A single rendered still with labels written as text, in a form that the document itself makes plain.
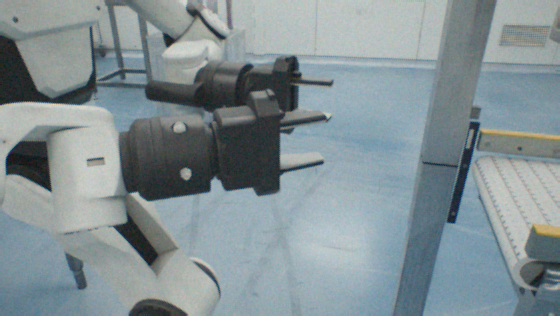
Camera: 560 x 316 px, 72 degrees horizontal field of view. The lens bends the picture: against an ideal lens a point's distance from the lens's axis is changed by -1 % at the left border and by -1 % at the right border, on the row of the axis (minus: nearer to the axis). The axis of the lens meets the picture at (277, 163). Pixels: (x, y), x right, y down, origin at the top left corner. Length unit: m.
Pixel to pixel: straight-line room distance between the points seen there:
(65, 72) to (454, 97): 0.61
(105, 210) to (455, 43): 0.54
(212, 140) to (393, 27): 5.31
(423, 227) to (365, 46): 4.97
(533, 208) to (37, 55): 0.70
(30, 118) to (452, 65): 0.57
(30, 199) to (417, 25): 5.32
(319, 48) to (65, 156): 5.37
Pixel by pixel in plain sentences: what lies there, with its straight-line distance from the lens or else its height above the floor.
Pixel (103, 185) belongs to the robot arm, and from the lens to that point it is 0.40.
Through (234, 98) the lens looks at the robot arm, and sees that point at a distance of 0.61.
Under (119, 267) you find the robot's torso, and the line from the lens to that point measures 0.78.
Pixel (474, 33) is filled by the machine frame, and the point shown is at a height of 1.12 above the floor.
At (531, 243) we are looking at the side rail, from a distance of 0.48.
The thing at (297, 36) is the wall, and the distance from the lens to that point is 5.69.
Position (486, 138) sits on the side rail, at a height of 0.97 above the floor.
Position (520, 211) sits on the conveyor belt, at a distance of 0.57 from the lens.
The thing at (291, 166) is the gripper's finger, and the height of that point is 1.00.
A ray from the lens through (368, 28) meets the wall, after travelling 5.64.
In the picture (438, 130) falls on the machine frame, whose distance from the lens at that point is 0.70.
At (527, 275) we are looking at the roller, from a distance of 0.51.
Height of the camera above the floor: 1.21
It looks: 27 degrees down
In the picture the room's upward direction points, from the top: straight up
